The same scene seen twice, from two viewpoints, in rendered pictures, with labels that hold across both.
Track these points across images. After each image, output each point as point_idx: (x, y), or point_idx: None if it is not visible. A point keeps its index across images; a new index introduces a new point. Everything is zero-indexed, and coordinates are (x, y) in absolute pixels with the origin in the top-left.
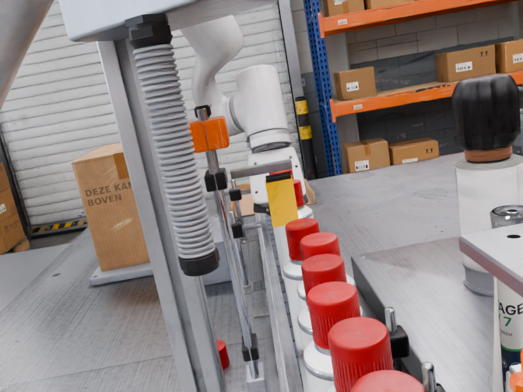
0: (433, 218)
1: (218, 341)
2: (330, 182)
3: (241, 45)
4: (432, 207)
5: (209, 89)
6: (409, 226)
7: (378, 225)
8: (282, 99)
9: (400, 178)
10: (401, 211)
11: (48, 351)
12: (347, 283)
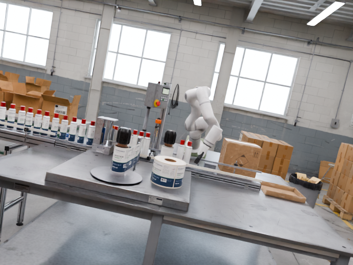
0: (226, 196)
1: None
2: (301, 206)
3: (206, 118)
4: (239, 200)
5: (211, 126)
6: (221, 192)
7: (227, 191)
8: (213, 134)
9: (293, 214)
10: (238, 196)
11: None
12: (130, 129)
